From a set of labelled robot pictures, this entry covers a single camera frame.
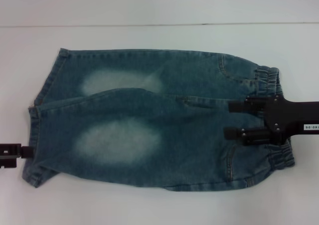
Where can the blue denim shorts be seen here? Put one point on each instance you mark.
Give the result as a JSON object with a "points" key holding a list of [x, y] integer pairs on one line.
{"points": [[124, 160]]}

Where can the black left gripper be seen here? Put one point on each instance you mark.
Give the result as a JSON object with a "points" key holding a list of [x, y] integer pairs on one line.
{"points": [[8, 157]]}

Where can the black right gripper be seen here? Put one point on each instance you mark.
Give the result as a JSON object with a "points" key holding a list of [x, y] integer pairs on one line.
{"points": [[294, 117]]}

